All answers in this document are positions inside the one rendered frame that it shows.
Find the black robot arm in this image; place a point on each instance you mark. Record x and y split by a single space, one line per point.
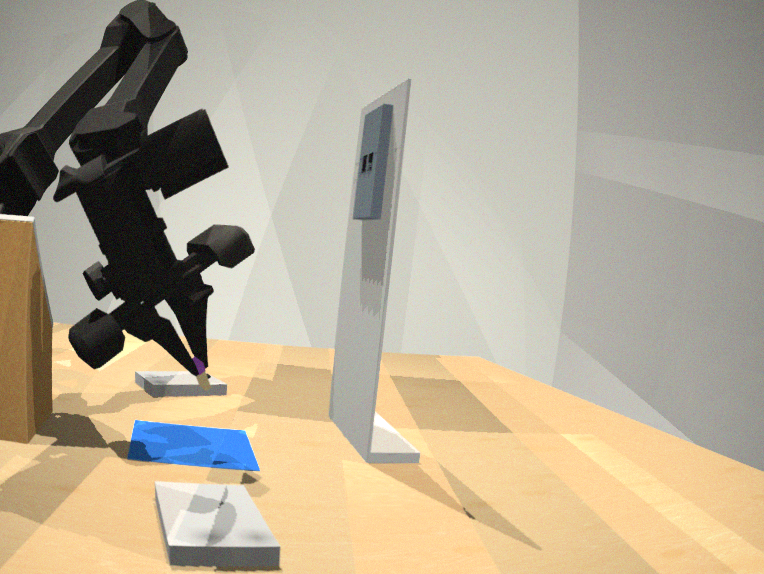
119 161

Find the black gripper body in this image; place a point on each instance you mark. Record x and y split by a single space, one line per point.
148 271

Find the white flat slab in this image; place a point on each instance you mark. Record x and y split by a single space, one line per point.
178 383

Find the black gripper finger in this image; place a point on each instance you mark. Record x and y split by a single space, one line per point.
191 315
165 335

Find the blue flat square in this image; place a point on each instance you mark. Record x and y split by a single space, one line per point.
191 446

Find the white rectangular slab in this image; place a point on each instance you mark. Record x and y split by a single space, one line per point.
213 525

